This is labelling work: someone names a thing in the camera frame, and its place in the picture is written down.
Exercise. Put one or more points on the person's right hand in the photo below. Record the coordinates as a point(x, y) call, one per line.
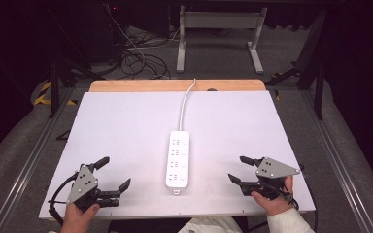
point(276, 206)

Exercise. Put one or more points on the person's left hand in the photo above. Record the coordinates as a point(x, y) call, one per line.
point(77, 220)

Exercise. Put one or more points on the white metal table frame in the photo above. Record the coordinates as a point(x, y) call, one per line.
point(220, 20)

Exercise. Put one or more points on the yellow black hazard tape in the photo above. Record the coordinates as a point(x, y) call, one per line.
point(42, 100)

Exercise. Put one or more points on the metal floor rail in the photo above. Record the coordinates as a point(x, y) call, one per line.
point(340, 165)
point(22, 171)

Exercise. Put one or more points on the person's white clothing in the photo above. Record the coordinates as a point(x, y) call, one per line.
point(212, 226)

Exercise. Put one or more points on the black metal stand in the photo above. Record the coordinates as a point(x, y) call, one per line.
point(319, 90)
point(54, 90)

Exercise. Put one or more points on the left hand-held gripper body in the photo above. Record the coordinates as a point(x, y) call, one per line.
point(83, 185)

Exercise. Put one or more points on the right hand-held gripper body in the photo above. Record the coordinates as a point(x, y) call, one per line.
point(273, 170)

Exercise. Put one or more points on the white power strip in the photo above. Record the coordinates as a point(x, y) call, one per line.
point(177, 161)

